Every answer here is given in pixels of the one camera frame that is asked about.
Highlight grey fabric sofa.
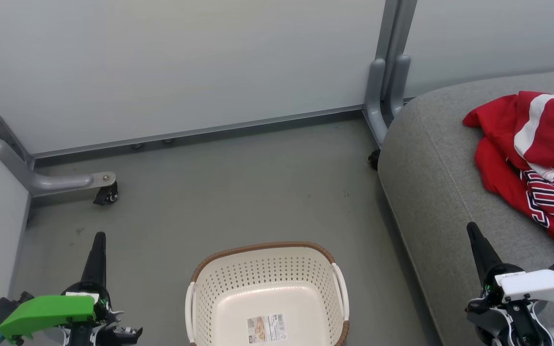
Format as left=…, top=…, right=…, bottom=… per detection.
left=377, top=67, right=554, bottom=346

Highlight black caster under plate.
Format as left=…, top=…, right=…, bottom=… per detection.
left=93, top=182, right=119, bottom=207

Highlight grey metal partition rail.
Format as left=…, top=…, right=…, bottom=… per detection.
left=31, top=105, right=368, bottom=166

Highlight grey partition leg with plate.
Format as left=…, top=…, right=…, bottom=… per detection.
left=0, top=113, right=118, bottom=198

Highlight white covered right gripper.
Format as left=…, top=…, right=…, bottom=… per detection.
left=465, top=222, right=554, bottom=346

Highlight printed basket label sticker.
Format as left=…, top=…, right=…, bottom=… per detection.
left=247, top=313, right=289, bottom=345

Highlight grey forked partition post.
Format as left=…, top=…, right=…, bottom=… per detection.
left=364, top=0, right=418, bottom=147

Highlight green covered left gripper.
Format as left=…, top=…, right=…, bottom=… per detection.
left=0, top=232, right=144, bottom=346

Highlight red white sports jersey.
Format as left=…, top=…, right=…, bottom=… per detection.
left=463, top=90, right=554, bottom=254

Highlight cream plastic laundry basket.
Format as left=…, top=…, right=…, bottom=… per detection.
left=185, top=241, right=351, bottom=346

